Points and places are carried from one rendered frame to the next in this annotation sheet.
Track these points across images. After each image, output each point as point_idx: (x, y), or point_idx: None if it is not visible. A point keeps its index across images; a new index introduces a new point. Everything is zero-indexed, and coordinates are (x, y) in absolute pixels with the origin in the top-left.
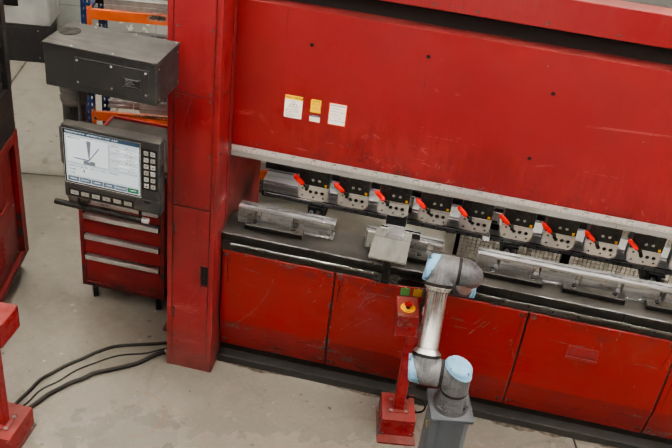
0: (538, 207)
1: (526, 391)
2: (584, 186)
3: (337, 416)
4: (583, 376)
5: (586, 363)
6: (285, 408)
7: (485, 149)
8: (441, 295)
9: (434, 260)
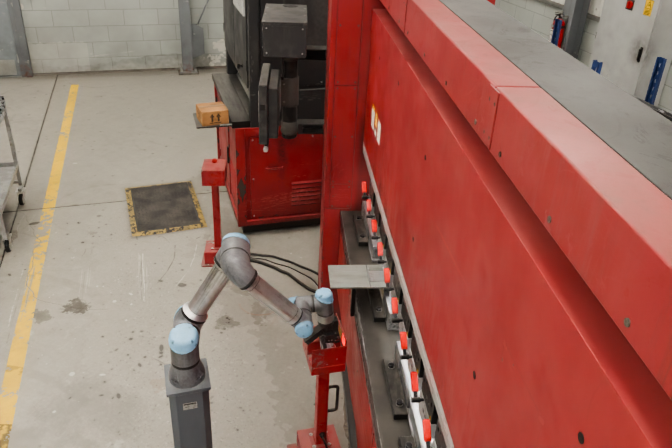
0: (411, 311)
1: None
2: (426, 307)
3: (307, 411)
4: None
5: None
6: (301, 376)
7: (403, 210)
8: (214, 267)
9: (228, 235)
